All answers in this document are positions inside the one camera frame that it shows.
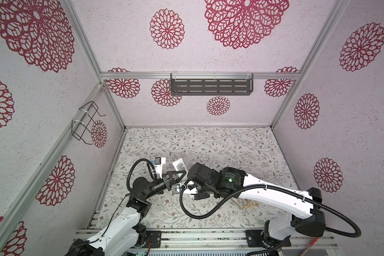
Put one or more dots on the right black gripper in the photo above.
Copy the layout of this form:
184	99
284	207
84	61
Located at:
199	195

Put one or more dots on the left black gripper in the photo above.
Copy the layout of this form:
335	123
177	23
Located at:
172	181

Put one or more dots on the white remote control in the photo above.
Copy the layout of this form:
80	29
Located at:
180	165

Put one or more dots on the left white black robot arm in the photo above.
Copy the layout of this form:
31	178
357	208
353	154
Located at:
125	231

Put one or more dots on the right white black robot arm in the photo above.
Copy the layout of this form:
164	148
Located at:
304	209

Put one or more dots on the red pen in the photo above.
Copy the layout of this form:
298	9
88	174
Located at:
305	251

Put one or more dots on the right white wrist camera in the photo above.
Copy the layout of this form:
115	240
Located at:
177	188

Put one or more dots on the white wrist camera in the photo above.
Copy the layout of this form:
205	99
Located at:
158	164
177	188

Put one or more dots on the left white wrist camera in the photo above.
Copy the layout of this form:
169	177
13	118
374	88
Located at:
158	164

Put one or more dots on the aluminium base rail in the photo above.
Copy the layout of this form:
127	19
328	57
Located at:
229	239

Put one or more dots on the dark grey wall shelf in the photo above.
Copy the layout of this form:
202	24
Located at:
210	87

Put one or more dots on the black wire wall rack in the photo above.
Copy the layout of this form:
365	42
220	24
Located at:
90	129

